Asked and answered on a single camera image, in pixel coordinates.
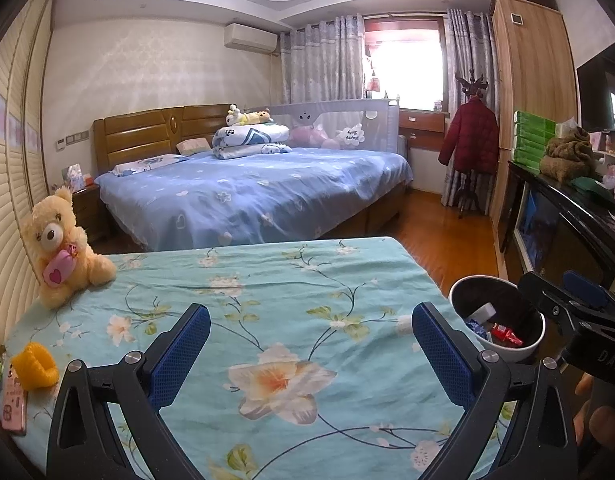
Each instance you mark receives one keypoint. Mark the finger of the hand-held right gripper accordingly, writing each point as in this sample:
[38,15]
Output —
[587,290]
[552,300]

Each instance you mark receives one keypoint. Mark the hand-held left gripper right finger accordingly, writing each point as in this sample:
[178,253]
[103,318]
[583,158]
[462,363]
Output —
[445,355]

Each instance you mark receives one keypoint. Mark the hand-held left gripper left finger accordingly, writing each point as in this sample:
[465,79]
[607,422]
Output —
[180,355]

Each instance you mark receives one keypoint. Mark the blue white plastic wrapper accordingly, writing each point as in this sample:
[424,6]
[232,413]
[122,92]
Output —
[476,329]

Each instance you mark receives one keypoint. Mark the white round bin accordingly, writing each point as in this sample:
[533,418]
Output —
[487,292]

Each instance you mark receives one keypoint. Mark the person's right hand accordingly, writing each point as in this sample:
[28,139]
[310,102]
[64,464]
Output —
[610,425]

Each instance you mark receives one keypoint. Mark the black glossy cabinet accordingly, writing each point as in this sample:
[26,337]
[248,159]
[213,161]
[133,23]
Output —
[587,205]

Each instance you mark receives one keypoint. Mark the dark green cloth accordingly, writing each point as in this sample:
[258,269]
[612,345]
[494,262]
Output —
[592,185]

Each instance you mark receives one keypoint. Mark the teal floral bed sheet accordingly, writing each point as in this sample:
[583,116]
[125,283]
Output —
[287,310]

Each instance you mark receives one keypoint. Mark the dark wooden coat rack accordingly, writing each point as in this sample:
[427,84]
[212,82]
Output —
[470,195]

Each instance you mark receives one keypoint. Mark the brown fluffy towel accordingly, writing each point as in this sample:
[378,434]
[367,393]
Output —
[567,157]

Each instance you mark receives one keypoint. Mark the white desk organizer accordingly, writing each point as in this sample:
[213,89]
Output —
[607,147]

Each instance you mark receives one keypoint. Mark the yellow foam fruit net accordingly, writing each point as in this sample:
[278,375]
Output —
[35,367]

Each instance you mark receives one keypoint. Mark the stack of green boxes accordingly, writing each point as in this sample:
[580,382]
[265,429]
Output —
[532,140]

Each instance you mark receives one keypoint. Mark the wooden nightstand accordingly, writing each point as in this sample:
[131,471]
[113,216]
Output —
[87,210]

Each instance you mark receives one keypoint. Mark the pink cased phone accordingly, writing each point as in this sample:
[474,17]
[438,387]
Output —
[13,405]

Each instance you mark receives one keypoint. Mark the beige teddy bear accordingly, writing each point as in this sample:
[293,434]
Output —
[52,232]

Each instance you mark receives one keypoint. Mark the blue floral bedspread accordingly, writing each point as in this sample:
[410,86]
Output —
[262,195]

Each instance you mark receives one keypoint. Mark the red padded jacket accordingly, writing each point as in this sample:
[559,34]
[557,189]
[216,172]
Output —
[470,135]

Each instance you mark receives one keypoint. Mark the blue print pillow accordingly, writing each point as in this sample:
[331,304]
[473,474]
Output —
[147,164]

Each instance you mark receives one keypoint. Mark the black flat television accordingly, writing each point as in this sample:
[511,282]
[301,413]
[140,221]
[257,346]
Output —
[597,90]

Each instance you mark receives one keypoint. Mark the beige pillow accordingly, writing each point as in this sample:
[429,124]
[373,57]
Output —
[193,146]

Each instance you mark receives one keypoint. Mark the wooden window desk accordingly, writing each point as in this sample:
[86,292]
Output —
[422,122]

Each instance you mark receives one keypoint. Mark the folded white blue blanket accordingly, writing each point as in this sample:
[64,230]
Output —
[247,140]

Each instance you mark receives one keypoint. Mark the wooden bed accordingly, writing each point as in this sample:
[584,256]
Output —
[137,130]

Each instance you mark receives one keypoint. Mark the tall wooden cabinet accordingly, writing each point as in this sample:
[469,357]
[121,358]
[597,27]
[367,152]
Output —
[532,60]

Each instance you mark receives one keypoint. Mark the cream louvered wardrobe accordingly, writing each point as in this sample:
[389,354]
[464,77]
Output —
[12,185]

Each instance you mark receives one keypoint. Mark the yellow white plush toy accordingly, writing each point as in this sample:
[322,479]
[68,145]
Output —
[250,117]

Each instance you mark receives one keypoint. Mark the pink plush toy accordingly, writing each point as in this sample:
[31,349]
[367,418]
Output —
[307,137]

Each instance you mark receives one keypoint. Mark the grey patterned curtain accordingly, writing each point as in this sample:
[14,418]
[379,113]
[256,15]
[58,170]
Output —
[475,45]
[322,60]

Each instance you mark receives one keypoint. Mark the bright window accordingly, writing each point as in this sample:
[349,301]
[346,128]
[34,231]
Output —
[407,70]

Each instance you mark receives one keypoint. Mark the white air conditioner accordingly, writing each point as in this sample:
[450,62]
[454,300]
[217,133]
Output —
[250,37]

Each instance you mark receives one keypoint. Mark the wall switch panel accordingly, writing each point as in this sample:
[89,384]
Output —
[75,137]

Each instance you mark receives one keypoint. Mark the grey bed guard rail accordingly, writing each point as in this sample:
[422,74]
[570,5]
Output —
[337,110]

